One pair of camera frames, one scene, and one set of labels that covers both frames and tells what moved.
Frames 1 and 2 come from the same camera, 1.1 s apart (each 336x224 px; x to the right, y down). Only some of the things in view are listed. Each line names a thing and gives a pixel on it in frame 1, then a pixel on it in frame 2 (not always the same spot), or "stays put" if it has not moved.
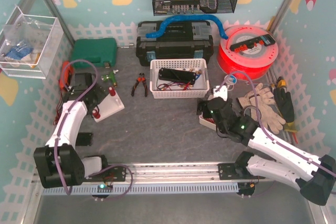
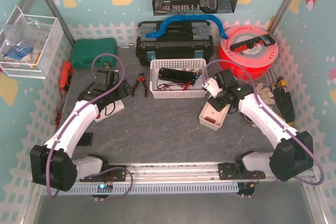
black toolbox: (179, 40) stays put
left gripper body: (80, 80) → (124, 87)
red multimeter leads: (59, 109) stays put
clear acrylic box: (30, 44) stays put
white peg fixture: (110, 105) stays put
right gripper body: (203, 107) → (217, 100)
